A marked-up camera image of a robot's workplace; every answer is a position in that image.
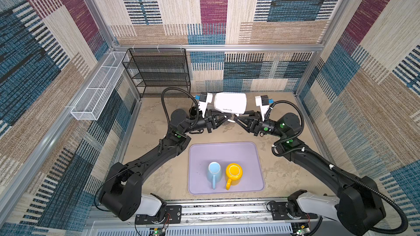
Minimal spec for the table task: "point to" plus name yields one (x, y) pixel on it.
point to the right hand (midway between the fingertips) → (234, 119)
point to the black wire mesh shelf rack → (153, 70)
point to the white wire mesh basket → (87, 106)
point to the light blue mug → (214, 173)
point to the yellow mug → (234, 172)
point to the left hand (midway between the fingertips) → (231, 115)
